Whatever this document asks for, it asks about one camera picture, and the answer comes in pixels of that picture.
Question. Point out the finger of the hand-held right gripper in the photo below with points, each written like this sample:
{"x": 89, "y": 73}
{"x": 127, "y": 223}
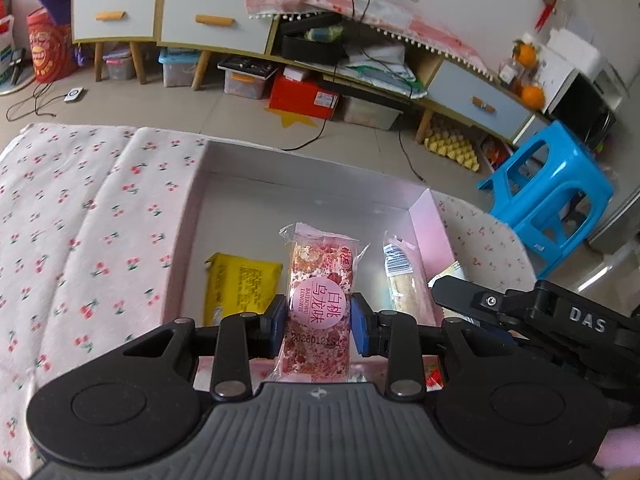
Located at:
{"x": 470, "y": 302}

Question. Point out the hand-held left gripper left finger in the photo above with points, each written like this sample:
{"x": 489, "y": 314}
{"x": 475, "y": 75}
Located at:
{"x": 276, "y": 322}

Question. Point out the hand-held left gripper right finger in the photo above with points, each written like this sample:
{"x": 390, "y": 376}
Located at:
{"x": 359, "y": 325}

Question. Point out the pink nougat packet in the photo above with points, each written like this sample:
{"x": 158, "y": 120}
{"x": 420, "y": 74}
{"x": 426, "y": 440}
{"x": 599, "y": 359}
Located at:
{"x": 315, "y": 270}

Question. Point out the pink cardboard box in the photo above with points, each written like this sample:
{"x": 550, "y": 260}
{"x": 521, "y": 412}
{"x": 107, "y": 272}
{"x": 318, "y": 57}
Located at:
{"x": 300, "y": 200}

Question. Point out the yellow snack packet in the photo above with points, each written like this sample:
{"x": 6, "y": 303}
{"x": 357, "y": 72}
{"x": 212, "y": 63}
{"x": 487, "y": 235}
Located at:
{"x": 240, "y": 285}

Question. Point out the clear-wrapped bread roll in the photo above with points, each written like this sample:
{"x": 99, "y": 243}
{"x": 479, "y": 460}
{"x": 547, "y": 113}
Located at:
{"x": 405, "y": 280}

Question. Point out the grey refrigerator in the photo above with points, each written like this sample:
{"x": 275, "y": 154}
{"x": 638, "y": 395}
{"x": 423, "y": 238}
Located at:
{"x": 620, "y": 220}

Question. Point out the yellow egg tray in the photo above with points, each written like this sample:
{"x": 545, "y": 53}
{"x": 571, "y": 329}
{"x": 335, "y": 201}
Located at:
{"x": 450, "y": 147}

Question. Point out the blue plastic stool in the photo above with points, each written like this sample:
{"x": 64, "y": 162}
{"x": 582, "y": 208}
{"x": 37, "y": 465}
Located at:
{"x": 555, "y": 140}

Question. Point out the yellow star floor sticker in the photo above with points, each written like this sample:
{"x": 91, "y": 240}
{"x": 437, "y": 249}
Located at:
{"x": 292, "y": 119}

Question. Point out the white cabinet drawer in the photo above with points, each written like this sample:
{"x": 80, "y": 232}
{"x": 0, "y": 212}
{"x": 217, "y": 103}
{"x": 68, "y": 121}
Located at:
{"x": 470, "y": 92}
{"x": 215, "y": 35}
{"x": 114, "y": 25}

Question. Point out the orange fruit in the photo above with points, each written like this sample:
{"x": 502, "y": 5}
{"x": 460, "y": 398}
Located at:
{"x": 526, "y": 54}
{"x": 532, "y": 96}

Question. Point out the cherry print tablecloth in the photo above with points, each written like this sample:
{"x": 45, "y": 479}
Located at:
{"x": 75, "y": 235}

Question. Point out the microwave oven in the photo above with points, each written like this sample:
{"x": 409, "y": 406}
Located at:
{"x": 582, "y": 110}

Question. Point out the red cardboard box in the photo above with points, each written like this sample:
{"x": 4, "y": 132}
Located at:
{"x": 295, "y": 97}

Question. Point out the clear jar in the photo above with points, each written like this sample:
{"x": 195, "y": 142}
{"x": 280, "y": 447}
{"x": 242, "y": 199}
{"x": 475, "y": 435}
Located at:
{"x": 507, "y": 72}

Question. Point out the pile of papers and bags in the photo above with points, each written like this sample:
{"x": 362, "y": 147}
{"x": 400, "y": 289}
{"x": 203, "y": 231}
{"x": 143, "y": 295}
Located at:
{"x": 380, "y": 67}

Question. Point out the black flat case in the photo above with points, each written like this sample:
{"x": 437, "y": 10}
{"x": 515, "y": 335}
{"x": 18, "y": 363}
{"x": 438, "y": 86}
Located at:
{"x": 247, "y": 64}

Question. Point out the black box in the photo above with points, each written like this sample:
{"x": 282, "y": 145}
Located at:
{"x": 310, "y": 52}

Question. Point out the blue-lidded storage bin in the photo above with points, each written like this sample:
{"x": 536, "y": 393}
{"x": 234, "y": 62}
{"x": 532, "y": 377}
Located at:
{"x": 175, "y": 67}

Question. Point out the white foam box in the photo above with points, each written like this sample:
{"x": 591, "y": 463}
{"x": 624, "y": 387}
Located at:
{"x": 575, "y": 45}

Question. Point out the wooden cabinet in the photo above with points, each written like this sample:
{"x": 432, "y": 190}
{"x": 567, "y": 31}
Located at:
{"x": 273, "y": 35}

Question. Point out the pink-lidded storage bin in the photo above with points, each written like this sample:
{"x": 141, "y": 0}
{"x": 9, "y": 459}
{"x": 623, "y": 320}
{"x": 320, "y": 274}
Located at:
{"x": 117, "y": 64}

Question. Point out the white round charger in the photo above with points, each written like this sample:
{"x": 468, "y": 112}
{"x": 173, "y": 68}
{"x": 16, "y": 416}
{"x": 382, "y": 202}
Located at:
{"x": 74, "y": 95}

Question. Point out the red printed bag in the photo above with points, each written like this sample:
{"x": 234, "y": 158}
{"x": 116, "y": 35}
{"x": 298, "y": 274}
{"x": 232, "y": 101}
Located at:
{"x": 47, "y": 50}

